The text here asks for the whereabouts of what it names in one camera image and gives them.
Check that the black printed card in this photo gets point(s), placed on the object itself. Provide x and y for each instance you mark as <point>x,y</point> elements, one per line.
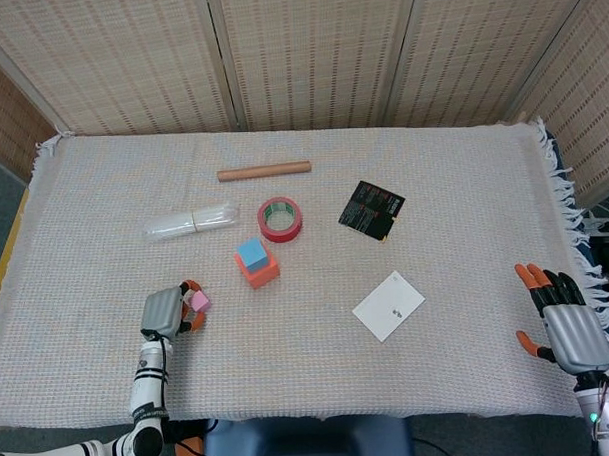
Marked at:
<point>369,211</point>

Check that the white woven tablecloth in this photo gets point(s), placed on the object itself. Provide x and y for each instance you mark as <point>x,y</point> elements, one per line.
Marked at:
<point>340,377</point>

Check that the red tape roll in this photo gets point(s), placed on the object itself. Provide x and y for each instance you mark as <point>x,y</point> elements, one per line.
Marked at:
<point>280,236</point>

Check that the pink small cube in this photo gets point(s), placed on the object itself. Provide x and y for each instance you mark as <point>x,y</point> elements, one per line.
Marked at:
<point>201,302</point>

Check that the white paper card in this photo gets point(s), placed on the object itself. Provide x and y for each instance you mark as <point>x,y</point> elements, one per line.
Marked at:
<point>387,305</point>

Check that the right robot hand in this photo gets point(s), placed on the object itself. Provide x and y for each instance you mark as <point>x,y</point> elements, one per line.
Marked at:
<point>576,338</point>

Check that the bundle of clear straws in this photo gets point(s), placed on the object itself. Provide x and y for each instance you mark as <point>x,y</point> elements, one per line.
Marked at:
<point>184,224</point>

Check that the blue foam cube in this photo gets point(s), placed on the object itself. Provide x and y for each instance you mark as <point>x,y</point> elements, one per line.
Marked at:
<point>251,255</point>

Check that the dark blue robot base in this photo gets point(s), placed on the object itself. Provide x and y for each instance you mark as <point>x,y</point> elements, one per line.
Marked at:
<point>307,443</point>

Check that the bamboo folding screen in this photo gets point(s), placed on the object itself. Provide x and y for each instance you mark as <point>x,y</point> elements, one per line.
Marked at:
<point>303,53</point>

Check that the orange foam cube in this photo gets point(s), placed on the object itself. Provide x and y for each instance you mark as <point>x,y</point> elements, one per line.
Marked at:
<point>263,278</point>

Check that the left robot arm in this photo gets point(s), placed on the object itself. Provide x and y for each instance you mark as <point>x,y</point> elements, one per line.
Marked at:
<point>150,383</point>

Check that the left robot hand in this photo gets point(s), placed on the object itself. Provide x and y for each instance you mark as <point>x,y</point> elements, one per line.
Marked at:
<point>160,313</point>

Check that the wooden rod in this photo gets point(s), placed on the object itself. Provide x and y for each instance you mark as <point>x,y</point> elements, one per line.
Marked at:
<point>262,171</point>

